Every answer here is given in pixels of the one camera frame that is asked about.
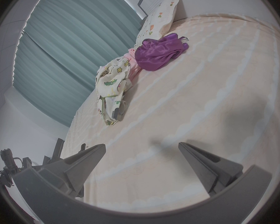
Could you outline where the pink garment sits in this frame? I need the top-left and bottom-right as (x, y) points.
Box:
(124, 47), (143, 81)

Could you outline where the purple garment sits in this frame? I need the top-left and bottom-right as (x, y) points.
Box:
(135, 33), (189, 71)

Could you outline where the bed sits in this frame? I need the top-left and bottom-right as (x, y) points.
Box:
(61, 0), (280, 209)

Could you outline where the white printed pillow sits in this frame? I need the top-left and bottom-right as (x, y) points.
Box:
(136, 0), (180, 44)

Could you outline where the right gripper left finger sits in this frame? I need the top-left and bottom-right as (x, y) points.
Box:
(40, 144), (106, 197)

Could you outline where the blue-green curtain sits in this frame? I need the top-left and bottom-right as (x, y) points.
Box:
(22, 0), (146, 69)
(12, 32), (103, 128)

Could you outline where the white printed pyjama garment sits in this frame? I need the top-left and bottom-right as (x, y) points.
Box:
(96, 56), (133, 126)

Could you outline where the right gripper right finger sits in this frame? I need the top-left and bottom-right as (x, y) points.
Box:
(178, 142), (244, 195)

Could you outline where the black dressing table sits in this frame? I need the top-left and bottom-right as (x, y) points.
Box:
(42, 155), (54, 166)

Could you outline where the black chest of drawers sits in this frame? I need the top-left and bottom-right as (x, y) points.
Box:
(52, 138), (65, 161)

